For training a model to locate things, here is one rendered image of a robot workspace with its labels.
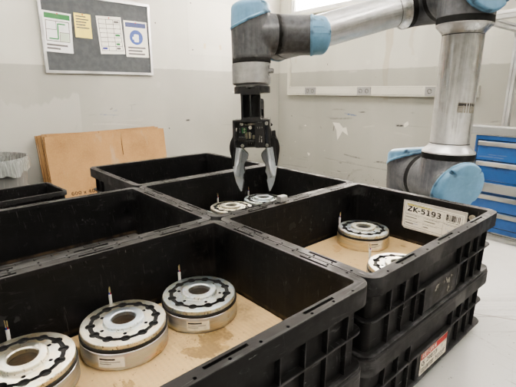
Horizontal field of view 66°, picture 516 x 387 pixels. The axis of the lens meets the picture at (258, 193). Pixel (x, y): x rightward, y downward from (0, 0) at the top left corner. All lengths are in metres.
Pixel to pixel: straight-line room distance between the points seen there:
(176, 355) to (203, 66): 3.83
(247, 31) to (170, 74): 3.26
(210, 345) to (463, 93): 0.74
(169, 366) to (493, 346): 0.57
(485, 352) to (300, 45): 0.64
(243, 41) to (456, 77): 0.47
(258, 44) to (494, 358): 0.68
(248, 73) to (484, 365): 0.64
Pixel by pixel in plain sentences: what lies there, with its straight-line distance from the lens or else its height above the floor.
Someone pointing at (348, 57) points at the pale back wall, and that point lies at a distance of 4.20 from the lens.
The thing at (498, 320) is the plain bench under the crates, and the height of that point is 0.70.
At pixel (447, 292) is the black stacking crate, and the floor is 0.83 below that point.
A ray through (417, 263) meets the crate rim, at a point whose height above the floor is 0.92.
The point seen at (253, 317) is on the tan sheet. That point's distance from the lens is 0.58.
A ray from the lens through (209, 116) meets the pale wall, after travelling 4.24.
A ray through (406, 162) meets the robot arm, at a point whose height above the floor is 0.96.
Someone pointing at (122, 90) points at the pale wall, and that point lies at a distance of 3.81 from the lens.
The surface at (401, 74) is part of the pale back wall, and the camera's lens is 3.86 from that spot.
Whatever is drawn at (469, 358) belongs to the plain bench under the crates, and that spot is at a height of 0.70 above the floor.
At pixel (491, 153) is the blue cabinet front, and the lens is 2.63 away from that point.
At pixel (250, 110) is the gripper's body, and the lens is 0.75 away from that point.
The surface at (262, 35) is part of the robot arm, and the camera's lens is 0.78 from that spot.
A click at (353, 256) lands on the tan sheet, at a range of 0.78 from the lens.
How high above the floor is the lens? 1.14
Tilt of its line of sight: 15 degrees down
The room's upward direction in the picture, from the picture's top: straight up
